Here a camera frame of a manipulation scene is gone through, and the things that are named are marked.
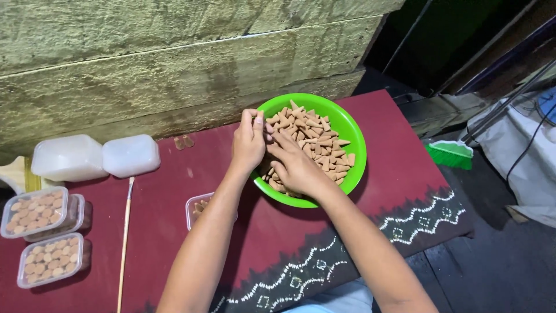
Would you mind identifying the person's right hand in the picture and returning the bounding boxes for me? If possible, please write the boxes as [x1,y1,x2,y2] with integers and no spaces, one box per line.
[265,129,334,199]

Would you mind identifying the person's left hand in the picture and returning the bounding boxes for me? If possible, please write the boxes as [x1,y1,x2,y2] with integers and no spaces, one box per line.
[231,108,267,174]

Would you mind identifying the pile of brown incense cones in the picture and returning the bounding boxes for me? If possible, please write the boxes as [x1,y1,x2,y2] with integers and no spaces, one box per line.
[259,100,356,198]

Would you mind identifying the green plastic bowl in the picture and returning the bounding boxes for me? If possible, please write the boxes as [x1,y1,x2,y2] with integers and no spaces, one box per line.
[250,92,367,208]

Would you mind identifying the maroon cloth with white pattern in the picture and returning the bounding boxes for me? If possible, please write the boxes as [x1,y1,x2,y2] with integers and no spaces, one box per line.
[0,89,475,313]

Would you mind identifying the clear plastic container few cones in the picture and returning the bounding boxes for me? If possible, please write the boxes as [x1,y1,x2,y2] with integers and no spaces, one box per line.
[185,192,238,231]

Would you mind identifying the person's light blue clothing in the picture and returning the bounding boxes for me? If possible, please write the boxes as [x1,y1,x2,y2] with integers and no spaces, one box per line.
[281,278,374,313]

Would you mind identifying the thin wooden stick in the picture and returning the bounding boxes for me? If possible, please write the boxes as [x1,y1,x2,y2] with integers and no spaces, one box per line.
[116,176,136,313]

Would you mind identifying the clear container full of cones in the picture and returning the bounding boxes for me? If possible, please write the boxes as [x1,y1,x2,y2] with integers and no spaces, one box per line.
[24,194,93,243]
[0,186,70,239]
[17,232,92,290]

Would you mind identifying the white cloth cover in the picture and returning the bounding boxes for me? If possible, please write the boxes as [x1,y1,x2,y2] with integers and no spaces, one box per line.
[467,85,556,229]

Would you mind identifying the pale wooden board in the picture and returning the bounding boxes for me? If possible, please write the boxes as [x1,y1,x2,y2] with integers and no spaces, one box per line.
[0,156,66,194]

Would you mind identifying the dark purple beam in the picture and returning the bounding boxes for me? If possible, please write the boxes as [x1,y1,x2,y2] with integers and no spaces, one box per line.
[455,15,556,96]

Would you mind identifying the blue round object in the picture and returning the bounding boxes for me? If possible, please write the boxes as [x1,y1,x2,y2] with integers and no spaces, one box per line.
[536,86,556,127]

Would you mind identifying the black cable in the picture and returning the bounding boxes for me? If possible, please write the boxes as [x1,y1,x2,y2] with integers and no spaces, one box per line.
[506,103,556,184]

